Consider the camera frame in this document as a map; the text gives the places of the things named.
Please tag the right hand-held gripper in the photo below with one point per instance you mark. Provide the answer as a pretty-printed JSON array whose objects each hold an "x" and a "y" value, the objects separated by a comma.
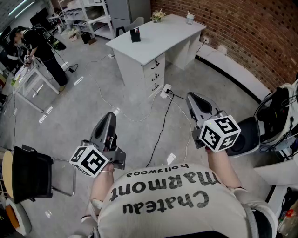
[{"x": 213, "y": 137}]

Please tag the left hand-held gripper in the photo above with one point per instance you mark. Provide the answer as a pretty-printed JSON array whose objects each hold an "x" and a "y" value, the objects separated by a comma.
[{"x": 89, "y": 160}]

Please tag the black square pen holder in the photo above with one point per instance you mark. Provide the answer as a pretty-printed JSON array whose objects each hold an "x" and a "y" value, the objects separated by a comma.
[{"x": 135, "y": 37}]

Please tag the person's left forearm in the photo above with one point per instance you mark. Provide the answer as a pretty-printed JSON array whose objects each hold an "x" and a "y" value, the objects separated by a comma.
[{"x": 101, "y": 186}]

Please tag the person's right forearm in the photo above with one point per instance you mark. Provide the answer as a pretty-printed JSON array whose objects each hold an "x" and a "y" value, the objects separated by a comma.
[{"x": 221, "y": 167}]

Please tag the white power strip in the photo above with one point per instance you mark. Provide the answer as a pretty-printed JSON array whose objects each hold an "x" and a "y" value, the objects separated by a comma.
[{"x": 165, "y": 91}]

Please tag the white low platform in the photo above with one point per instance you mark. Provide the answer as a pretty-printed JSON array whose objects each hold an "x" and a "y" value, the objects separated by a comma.
[{"x": 232, "y": 69}]

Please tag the white desk drawer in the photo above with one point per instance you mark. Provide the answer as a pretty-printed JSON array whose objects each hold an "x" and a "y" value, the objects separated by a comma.
[
  {"x": 155, "y": 87},
  {"x": 154, "y": 77},
  {"x": 153, "y": 66}
]

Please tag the white and black machine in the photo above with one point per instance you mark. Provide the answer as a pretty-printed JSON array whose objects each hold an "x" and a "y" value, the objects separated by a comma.
[{"x": 272, "y": 120}]

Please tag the black power adapter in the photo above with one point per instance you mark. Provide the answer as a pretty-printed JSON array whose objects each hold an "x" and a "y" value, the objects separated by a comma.
[{"x": 72, "y": 69}]

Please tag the white desk with drawers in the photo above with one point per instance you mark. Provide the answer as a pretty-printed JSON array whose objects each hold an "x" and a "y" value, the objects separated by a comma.
[{"x": 163, "y": 35}]

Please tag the clear bottle with straw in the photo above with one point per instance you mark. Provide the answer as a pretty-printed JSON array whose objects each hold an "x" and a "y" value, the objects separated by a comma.
[{"x": 190, "y": 19}]

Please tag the white metal table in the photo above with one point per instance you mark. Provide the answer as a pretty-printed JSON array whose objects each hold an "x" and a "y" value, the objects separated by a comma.
[{"x": 25, "y": 76}]

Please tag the black bin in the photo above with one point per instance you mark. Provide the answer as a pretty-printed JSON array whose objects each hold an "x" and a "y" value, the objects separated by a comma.
[{"x": 86, "y": 37}]

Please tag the vase of yellow flowers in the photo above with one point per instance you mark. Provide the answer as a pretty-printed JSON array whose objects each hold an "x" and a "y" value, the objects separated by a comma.
[{"x": 158, "y": 15}]

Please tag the cream printed shirt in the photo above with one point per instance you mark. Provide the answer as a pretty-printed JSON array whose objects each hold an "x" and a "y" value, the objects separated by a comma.
[{"x": 174, "y": 209}]

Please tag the round wooden table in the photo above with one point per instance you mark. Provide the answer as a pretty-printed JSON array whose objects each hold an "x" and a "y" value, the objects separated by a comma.
[{"x": 6, "y": 174}]

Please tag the grey chair with black legs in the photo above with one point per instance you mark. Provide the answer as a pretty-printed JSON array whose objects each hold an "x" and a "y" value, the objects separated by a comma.
[{"x": 137, "y": 23}]

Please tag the white shelf rack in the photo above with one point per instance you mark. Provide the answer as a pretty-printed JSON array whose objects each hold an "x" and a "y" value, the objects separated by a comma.
[{"x": 93, "y": 14}]

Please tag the grey refrigerator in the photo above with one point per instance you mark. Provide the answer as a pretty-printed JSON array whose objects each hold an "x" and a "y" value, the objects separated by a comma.
[{"x": 125, "y": 11}]

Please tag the black monitor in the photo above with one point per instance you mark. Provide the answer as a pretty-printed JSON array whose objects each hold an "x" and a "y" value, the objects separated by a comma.
[{"x": 38, "y": 16}]

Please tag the white wall socket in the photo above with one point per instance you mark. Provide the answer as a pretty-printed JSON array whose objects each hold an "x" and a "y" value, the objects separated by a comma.
[{"x": 206, "y": 40}]

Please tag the black chair with metal frame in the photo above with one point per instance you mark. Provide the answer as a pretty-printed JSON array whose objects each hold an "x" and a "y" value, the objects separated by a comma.
[{"x": 30, "y": 174}]

